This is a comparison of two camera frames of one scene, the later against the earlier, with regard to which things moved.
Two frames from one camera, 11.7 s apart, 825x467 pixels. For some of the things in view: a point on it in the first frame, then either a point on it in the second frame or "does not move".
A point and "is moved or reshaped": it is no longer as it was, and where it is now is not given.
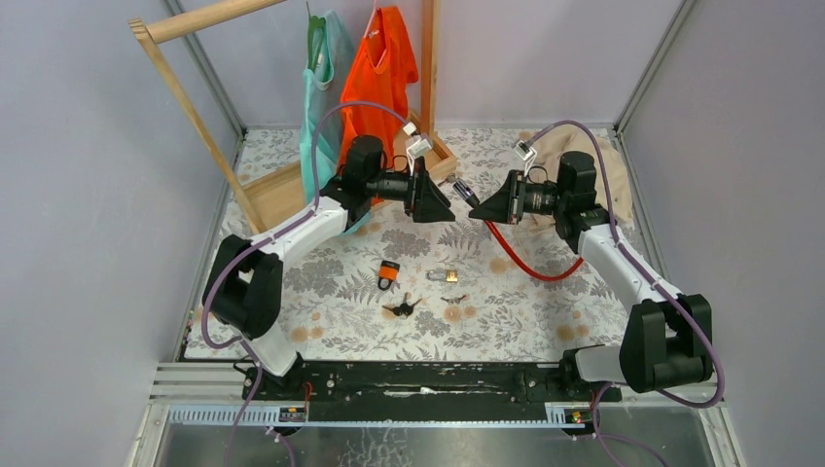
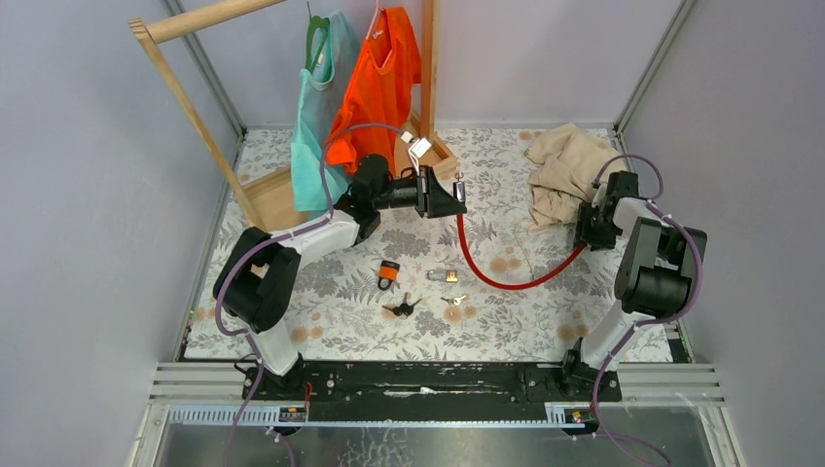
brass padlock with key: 448,275 does not move
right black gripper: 504,206 -> 585,212
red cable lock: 466,193 is moved or reshaped
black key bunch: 406,308 does not move
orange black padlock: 388,271 does not move
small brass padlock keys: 454,301 does not move
